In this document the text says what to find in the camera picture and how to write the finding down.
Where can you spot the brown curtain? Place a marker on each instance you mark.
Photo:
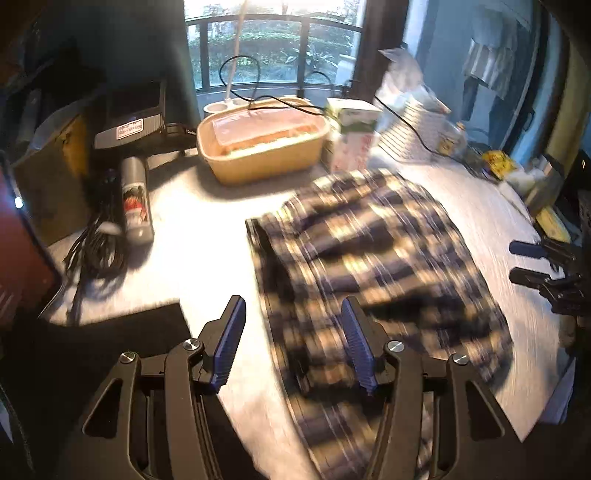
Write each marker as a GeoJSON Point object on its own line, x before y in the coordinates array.
{"type": "Point", "coordinates": [383, 27]}

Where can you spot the person's right hand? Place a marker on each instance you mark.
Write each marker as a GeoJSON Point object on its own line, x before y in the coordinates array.
{"type": "Point", "coordinates": [569, 332]}

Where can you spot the black box device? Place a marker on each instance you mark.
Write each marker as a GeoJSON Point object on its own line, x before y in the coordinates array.
{"type": "Point", "coordinates": [134, 106]}

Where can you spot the yellow duck print bag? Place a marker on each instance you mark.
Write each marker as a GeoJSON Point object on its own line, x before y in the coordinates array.
{"type": "Point", "coordinates": [498, 162]}

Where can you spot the black window railing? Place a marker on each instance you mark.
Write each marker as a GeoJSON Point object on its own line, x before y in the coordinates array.
{"type": "Point", "coordinates": [303, 50]}

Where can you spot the white plastic bag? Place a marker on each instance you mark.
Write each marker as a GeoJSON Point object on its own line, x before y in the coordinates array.
{"type": "Point", "coordinates": [521, 182]}

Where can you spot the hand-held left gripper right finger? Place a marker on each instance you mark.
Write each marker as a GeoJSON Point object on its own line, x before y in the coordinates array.
{"type": "Point", "coordinates": [358, 341]}

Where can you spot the plaid flannel shirt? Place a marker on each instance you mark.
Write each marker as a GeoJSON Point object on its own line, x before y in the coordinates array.
{"type": "Point", "coordinates": [369, 240]}

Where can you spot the dark hanging garment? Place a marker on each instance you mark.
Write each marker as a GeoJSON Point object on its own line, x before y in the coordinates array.
{"type": "Point", "coordinates": [471, 101]}

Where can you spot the dark brown bag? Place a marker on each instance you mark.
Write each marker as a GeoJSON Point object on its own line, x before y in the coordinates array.
{"type": "Point", "coordinates": [51, 184]}

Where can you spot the beige storage box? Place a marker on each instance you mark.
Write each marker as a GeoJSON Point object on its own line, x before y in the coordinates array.
{"type": "Point", "coordinates": [258, 161]}

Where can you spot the crinkled clear plastic bag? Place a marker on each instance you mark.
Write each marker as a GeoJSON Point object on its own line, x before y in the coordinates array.
{"type": "Point", "coordinates": [401, 74]}

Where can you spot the striped hanging cloth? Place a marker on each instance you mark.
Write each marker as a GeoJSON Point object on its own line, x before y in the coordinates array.
{"type": "Point", "coordinates": [489, 64]}

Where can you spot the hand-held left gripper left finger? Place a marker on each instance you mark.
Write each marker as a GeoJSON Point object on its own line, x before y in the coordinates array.
{"type": "Point", "coordinates": [228, 341]}

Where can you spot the white plastic basket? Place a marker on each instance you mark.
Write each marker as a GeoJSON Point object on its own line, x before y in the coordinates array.
{"type": "Point", "coordinates": [415, 134]}

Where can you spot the white double cup holder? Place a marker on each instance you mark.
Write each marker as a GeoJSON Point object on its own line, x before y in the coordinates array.
{"type": "Point", "coordinates": [217, 108]}

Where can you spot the green white milk carton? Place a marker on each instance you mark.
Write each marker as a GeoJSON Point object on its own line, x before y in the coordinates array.
{"type": "Point", "coordinates": [353, 138]}

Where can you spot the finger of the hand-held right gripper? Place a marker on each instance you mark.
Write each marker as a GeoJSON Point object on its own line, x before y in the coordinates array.
{"type": "Point", "coordinates": [526, 277]}
{"type": "Point", "coordinates": [526, 249]}

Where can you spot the teal curtain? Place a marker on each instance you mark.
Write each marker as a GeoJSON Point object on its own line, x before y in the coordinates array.
{"type": "Point", "coordinates": [152, 41]}

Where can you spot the white mug yellow dog print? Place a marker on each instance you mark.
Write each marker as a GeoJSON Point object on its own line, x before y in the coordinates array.
{"type": "Point", "coordinates": [450, 138]}

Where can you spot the grey spray can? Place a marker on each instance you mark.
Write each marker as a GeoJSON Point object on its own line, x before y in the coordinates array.
{"type": "Point", "coordinates": [136, 198]}

